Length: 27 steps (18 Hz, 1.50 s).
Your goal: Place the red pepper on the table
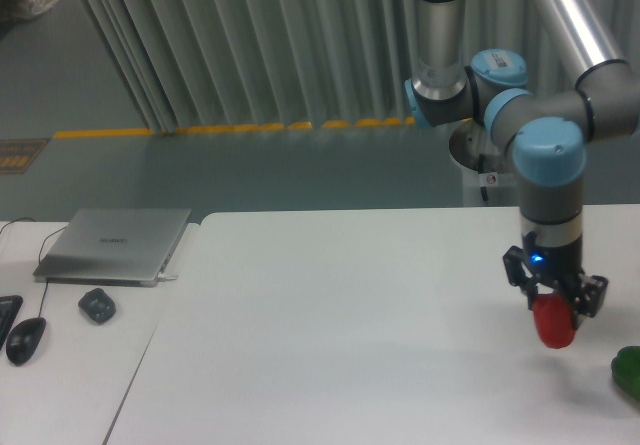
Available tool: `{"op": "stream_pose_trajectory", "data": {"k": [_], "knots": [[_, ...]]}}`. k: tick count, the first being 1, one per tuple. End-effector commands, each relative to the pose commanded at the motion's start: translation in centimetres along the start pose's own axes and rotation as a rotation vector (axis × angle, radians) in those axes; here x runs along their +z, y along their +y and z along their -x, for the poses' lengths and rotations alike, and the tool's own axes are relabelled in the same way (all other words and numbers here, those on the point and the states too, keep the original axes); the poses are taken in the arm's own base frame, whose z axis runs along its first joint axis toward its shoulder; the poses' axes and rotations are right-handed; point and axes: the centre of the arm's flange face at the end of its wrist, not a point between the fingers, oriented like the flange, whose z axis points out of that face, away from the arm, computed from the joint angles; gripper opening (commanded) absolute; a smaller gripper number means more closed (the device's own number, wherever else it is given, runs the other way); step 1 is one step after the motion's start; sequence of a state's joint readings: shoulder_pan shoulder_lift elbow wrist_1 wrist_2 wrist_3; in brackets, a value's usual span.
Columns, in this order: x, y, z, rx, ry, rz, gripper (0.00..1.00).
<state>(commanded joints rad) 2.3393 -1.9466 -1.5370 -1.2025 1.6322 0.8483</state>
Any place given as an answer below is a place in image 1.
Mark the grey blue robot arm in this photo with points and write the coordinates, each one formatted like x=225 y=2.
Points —
x=542 y=140

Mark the black keyboard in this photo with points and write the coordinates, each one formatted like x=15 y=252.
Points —
x=9 y=308

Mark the silver closed laptop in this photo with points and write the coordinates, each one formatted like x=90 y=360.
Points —
x=119 y=246

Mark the grey pleated curtain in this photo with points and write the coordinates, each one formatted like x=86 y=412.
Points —
x=193 y=63

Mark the green pepper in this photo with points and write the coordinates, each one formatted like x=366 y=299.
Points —
x=625 y=369

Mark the red pepper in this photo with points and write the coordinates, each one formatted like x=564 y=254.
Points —
x=553 y=321

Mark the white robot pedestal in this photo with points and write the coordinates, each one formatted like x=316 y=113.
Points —
x=486 y=180

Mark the white usb plug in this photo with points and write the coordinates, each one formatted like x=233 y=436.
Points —
x=167 y=277

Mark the black computer mouse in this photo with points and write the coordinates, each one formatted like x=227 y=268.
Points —
x=24 y=339

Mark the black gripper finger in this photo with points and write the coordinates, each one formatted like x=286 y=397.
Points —
x=515 y=269
x=587 y=297

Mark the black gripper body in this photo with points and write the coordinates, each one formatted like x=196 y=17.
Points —
x=555 y=267

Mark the small black controller device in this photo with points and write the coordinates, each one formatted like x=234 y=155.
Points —
x=98 y=306

